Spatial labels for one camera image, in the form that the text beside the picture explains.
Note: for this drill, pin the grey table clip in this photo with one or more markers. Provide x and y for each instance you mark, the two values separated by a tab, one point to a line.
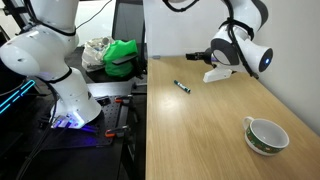
156	57

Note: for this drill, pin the green marker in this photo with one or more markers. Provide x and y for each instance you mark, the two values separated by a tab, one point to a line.
182	86

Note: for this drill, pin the orange black clamp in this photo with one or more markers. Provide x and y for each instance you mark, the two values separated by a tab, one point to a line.
115	131
123	99

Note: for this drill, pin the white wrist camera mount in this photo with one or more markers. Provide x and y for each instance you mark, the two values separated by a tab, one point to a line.
216	75

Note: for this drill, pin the white mug with green band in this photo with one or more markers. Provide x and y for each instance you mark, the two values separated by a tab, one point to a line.
266	148

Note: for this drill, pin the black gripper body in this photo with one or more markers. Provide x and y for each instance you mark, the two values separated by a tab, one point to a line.
206	56

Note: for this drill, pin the green bag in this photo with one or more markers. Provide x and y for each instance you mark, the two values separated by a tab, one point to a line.
116	65

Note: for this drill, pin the white crumpled cloth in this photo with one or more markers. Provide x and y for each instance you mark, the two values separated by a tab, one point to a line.
91	55

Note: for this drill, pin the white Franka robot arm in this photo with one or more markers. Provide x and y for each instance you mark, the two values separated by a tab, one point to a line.
40	50

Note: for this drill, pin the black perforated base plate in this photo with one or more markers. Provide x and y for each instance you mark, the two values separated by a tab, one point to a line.
110	116

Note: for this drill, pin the white partition panel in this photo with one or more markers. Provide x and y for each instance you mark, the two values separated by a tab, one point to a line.
180	30

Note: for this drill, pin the dark flat panel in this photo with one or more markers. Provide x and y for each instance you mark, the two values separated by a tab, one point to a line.
128	20

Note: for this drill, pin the computer case with blue light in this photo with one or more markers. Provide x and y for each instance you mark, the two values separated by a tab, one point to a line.
13	96

